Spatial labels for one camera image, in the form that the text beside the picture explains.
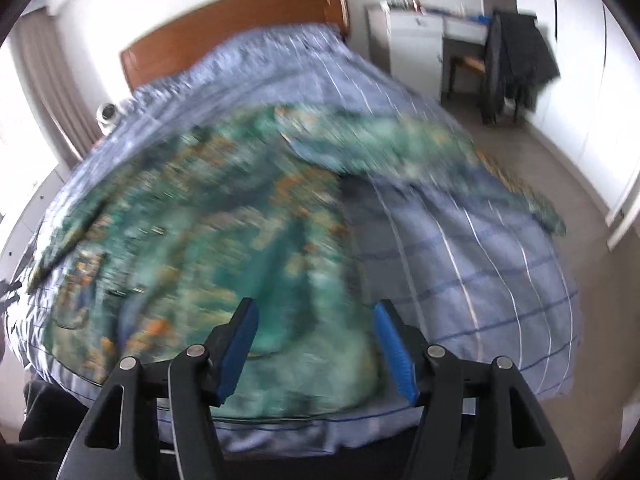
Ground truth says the green landscape print padded jacket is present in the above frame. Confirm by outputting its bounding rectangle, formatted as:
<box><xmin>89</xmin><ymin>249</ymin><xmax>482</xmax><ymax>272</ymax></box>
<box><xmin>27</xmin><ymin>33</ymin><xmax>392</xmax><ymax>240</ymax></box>
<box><xmin>28</xmin><ymin>105</ymin><xmax>576</xmax><ymax>418</ymax></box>

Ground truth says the blue checked duvet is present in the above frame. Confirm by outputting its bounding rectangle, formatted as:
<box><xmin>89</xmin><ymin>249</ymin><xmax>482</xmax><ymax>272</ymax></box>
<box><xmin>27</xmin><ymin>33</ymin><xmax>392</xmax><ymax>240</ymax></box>
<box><xmin>4</xmin><ymin>25</ymin><xmax>580</xmax><ymax>457</ymax></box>

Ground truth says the white round fan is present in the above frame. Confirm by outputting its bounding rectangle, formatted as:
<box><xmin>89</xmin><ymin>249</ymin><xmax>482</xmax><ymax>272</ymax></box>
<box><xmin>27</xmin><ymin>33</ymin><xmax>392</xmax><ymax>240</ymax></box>
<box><xmin>96</xmin><ymin>103</ymin><xmax>124</xmax><ymax>136</ymax></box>

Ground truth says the white wardrobe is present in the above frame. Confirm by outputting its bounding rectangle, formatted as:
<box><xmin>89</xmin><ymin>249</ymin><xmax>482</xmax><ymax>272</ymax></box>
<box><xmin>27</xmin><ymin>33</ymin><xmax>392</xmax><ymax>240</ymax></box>
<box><xmin>515</xmin><ymin>0</ymin><xmax>639</xmax><ymax>248</ymax></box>

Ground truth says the wooden chair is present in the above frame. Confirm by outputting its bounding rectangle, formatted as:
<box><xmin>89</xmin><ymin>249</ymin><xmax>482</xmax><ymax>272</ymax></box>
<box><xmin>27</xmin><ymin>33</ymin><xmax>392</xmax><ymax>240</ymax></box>
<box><xmin>445</xmin><ymin>55</ymin><xmax>498</xmax><ymax>126</ymax></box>

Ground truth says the beige curtain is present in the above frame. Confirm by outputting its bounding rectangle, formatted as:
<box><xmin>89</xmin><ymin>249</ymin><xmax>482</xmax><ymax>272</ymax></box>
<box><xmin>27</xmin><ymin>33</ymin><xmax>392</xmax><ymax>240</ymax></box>
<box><xmin>9</xmin><ymin>9</ymin><xmax>102</xmax><ymax>168</ymax></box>

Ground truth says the black jacket on chair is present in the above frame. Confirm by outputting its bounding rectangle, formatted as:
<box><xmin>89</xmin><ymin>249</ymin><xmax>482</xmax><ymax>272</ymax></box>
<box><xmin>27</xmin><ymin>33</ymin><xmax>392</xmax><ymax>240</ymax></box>
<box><xmin>478</xmin><ymin>11</ymin><xmax>560</xmax><ymax>125</ymax></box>

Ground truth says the white desk with drawers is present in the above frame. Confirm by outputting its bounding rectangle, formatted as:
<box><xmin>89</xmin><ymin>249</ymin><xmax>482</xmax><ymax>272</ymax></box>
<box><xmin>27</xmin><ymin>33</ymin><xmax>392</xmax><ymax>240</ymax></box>
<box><xmin>366</xmin><ymin>3</ymin><xmax>488</xmax><ymax>100</ymax></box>

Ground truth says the brown wooden headboard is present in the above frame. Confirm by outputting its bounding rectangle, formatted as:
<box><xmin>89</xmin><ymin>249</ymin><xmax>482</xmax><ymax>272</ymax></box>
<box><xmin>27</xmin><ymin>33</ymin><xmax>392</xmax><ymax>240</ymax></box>
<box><xmin>120</xmin><ymin>0</ymin><xmax>350</xmax><ymax>91</ymax></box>

